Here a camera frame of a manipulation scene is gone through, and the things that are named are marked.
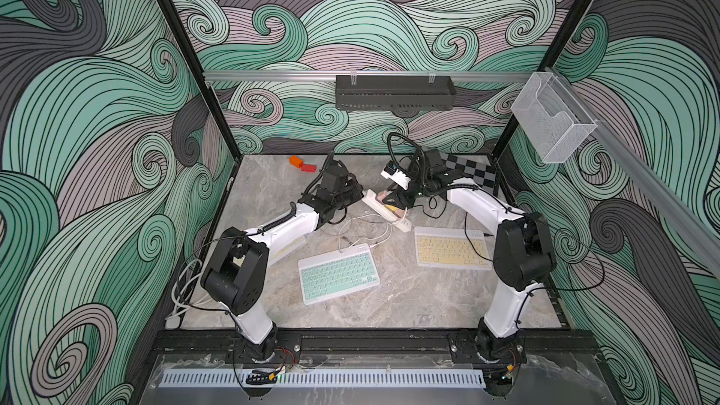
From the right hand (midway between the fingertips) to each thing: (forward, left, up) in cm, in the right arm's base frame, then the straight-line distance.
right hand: (392, 193), depth 91 cm
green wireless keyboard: (-22, +18, -13) cm, 31 cm away
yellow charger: (-4, -3, -6) cm, 8 cm away
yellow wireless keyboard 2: (-13, -19, -13) cm, 27 cm away
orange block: (+27, +38, -12) cm, 48 cm away
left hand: (0, +9, +5) cm, 10 cm away
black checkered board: (+20, -39, -10) cm, 44 cm away
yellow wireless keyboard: (-13, +36, -13) cm, 40 cm away
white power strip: (-3, +7, +1) cm, 8 cm away
